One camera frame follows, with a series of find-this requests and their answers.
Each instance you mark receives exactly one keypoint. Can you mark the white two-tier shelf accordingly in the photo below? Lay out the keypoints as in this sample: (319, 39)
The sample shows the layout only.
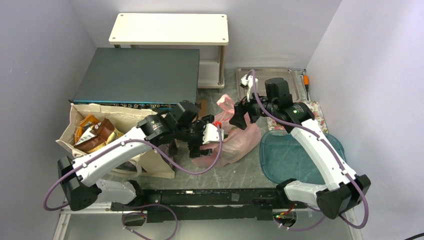
(178, 29)

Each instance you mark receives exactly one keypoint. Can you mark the beige canvas tote bag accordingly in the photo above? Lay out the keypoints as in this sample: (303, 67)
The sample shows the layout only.
(150, 164)

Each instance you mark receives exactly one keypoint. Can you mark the floral cloth mat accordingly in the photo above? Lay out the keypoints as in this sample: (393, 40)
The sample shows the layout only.
(315, 107)

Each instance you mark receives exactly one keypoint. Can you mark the yellow snack packet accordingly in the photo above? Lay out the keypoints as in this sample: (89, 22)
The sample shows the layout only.
(116, 136)

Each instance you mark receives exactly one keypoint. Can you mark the orange handled screwdriver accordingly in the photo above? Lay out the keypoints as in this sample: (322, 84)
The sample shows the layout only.
(306, 85)

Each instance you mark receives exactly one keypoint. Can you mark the brown snack packet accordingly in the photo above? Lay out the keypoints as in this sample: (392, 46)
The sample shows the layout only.
(96, 136)

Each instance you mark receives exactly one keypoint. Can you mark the silver metal tray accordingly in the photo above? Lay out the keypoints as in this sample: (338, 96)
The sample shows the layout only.
(263, 74)

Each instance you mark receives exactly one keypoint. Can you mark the pink plastic grocery bag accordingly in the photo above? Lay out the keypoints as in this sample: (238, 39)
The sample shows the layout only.
(237, 143)

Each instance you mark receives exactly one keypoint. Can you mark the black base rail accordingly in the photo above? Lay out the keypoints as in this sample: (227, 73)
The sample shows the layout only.
(209, 204)

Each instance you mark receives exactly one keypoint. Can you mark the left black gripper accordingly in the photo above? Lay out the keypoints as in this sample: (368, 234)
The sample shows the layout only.
(195, 148)

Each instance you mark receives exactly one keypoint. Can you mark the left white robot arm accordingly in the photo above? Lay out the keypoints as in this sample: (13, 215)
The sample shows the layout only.
(81, 179)

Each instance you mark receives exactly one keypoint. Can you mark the teal plastic tray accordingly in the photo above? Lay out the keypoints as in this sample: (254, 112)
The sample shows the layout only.
(282, 157)

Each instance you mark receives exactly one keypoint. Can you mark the dark blue network switch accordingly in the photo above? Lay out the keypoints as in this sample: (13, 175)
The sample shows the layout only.
(140, 78)

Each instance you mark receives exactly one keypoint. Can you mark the orange snack packet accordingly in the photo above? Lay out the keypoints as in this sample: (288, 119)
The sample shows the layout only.
(83, 125)

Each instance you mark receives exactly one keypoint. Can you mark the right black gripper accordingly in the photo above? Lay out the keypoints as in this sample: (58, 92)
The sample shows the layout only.
(241, 108)

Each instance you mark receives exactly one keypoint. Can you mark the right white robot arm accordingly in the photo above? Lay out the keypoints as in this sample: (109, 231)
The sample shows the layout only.
(343, 188)

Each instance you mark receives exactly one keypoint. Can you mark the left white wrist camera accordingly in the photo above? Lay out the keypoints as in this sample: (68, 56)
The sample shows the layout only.
(212, 134)

